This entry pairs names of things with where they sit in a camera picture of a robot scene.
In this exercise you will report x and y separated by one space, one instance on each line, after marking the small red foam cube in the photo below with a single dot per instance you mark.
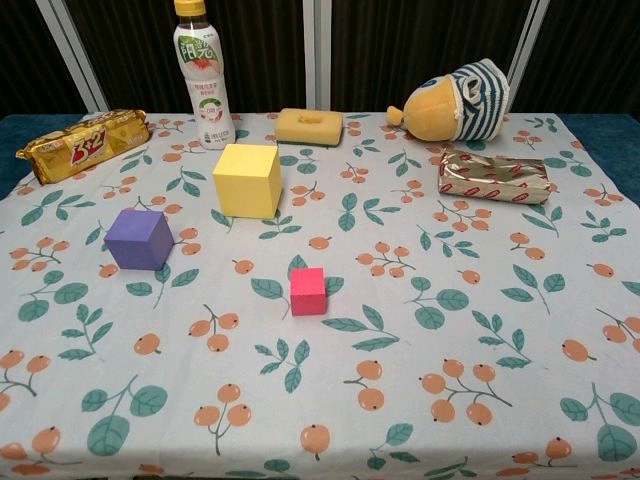
307 292

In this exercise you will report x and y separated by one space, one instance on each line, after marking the purple foam cube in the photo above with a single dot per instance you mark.
135 240

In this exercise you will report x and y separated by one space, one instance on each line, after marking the large yellow foam cube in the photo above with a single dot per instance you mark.
245 180

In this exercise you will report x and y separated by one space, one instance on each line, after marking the yellow sponge with hole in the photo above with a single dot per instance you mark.
295 130

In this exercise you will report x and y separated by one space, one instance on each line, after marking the floral fruit print tablecloth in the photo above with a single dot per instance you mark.
350 350

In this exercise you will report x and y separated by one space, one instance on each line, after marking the yellow plush toy striped hat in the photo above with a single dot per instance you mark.
435 115

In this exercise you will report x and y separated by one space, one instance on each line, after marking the gold foil pack red print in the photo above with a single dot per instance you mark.
490 177

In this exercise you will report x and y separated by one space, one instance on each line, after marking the white drink bottle yellow cap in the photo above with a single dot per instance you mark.
205 100

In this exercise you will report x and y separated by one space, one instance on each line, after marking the gold biscuit pack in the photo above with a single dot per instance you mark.
80 150

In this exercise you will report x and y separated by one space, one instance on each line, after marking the dark partition panel white frame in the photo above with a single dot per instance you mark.
400 40
25 60
135 50
590 50

